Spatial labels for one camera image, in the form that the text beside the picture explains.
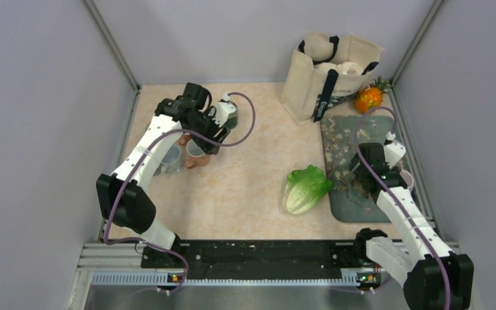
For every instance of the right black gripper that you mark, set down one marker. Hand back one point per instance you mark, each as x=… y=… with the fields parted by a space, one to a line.
x=354 y=163

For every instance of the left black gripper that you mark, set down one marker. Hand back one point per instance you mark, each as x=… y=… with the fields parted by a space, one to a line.
x=223 y=133

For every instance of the pink mug large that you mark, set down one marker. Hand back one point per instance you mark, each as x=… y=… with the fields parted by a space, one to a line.
x=196 y=157

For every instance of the mauve cup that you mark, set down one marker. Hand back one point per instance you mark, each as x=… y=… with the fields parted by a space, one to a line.
x=408 y=179

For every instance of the dark teal mug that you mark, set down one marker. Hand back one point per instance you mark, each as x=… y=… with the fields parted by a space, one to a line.
x=232 y=120

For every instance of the white grey mug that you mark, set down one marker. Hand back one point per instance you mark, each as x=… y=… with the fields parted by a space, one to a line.
x=173 y=161

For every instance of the pink mug small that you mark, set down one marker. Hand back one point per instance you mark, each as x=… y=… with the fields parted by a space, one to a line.
x=184 y=139

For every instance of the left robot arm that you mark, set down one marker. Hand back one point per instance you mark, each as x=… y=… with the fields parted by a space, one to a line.
x=122 y=194

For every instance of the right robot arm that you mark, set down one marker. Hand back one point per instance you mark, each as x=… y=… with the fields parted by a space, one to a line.
x=431 y=273

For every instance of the floral grey tray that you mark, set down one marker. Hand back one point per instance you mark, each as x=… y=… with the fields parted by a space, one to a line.
x=349 y=203

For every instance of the toy pineapple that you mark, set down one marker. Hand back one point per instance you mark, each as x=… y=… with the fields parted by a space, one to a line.
x=372 y=96

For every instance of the toy lettuce head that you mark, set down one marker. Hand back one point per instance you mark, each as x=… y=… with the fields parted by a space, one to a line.
x=304 y=188

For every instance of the beige canvas tote bag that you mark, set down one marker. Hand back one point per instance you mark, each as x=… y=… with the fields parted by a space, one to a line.
x=327 y=71

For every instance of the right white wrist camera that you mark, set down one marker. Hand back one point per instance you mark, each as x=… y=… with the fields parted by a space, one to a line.
x=394 y=150

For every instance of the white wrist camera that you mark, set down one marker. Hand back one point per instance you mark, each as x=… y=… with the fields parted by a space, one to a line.
x=222 y=109
x=394 y=150

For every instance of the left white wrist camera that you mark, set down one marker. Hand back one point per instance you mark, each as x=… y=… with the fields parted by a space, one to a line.
x=222 y=109

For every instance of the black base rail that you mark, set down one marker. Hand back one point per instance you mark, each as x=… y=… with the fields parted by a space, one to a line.
x=263 y=260

